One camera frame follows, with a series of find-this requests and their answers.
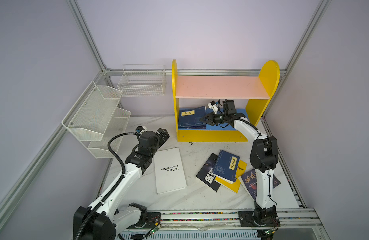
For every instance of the yellow shelf unit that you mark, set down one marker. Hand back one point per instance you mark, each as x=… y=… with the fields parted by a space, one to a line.
x=236 y=104

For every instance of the white wire basket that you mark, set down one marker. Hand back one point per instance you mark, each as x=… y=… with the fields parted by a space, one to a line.
x=142 y=81

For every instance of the dark purple illustrated book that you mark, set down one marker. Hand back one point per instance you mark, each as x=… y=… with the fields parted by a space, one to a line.
x=249 y=181

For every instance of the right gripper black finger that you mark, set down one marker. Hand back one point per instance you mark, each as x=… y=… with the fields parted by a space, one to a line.
x=208 y=118
x=211 y=122

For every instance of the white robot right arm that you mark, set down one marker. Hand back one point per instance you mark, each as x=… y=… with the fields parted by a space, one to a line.
x=263 y=157

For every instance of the navy book Lunyu yellow label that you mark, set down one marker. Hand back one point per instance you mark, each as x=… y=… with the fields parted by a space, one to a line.
x=195 y=123

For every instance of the navy book Sunzi yellow label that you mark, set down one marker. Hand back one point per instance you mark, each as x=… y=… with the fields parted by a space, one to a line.
x=226 y=166

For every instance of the white mesh two-tier rack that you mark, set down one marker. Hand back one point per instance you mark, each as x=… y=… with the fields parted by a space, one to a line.
x=96 y=118

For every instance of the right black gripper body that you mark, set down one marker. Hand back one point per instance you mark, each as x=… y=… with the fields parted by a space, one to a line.
x=214 y=118

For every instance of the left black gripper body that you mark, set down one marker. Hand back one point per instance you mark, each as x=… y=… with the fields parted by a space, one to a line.
x=162 y=136

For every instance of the white book La Dame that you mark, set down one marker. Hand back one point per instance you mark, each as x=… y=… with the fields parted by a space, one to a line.
x=169 y=171

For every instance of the black book white lettering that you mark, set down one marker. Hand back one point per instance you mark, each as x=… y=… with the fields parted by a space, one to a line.
x=206 y=175

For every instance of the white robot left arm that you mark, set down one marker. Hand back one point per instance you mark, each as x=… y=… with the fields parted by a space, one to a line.
x=100 y=221

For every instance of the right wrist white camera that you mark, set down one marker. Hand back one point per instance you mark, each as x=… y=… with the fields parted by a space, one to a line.
x=214 y=106

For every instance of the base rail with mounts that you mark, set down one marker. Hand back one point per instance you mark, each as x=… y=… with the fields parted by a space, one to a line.
x=294 y=224

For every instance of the navy book yellow label Yijing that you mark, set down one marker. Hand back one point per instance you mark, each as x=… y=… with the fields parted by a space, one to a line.
x=185 y=113

